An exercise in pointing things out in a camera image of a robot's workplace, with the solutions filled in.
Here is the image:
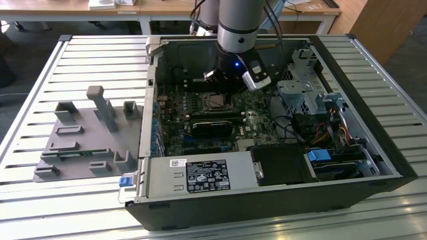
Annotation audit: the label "silver green CPU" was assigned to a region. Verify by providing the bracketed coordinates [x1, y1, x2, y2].
[208, 95, 226, 108]

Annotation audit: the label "metal CPU socket cover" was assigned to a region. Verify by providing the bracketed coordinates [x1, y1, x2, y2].
[201, 92, 233, 113]

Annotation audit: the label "black RAM slot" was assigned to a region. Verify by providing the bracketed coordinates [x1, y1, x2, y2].
[189, 112, 244, 117]
[189, 116, 242, 120]
[189, 114, 244, 118]
[189, 117, 242, 122]

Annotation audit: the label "CPU socket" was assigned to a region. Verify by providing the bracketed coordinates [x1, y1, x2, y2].
[200, 91, 234, 114]

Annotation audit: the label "green motherboard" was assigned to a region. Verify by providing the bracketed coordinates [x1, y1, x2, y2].
[153, 76, 284, 158]

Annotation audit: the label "silver metal drive cage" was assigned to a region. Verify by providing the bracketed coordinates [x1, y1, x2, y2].
[274, 48, 346, 116]

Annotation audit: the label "black graphics card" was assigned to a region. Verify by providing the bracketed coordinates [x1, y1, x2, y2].
[189, 120, 233, 138]

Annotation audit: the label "silver chipset heatsink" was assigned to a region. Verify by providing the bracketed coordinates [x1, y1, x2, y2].
[236, 139, 254, 150]

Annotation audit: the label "pale blue teach pendant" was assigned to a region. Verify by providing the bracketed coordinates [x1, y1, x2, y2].
[258, 0, 286, 30]

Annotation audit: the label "black plastic shroud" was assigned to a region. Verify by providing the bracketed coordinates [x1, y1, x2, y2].
[248, 144, 313, 188]

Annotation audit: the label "silver power supply unit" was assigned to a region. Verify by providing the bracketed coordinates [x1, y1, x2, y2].
[144, 151, 260, 202]

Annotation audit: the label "blue disk carrier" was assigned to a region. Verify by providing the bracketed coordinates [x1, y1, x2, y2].
[306, 148, 332, 164]

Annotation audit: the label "black hard disk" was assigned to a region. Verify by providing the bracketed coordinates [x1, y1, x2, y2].
[310, 161, 366, 181]

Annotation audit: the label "wooden cabinet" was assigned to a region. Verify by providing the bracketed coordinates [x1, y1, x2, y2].
[328, 0, 427, 66]

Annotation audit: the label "grey parts rack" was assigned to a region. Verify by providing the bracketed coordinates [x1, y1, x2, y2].
[31, 85, 145, 184]

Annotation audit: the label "blue case latch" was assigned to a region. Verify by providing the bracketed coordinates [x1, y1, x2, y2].
[117, 174, 134, 189]

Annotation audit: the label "green RAM stick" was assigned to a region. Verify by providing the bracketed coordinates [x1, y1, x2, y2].
[55, 149, 108, 157]

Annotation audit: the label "black PC case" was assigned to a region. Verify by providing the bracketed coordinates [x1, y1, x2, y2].
[122, 34, 420, 232]

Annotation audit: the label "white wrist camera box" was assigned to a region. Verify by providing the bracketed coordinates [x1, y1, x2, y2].
[240, 52, 273, 92]

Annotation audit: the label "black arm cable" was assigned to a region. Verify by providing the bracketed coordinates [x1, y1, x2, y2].
[262, 2, 284, 51]

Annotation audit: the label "wooden desk white frame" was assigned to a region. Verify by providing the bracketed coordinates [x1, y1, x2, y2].
[0, 0, 153, 36]
[137, 0, 342, 36]

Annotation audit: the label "yellow red power wires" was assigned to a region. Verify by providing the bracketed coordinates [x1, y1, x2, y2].
[310, 107, 352, 151]

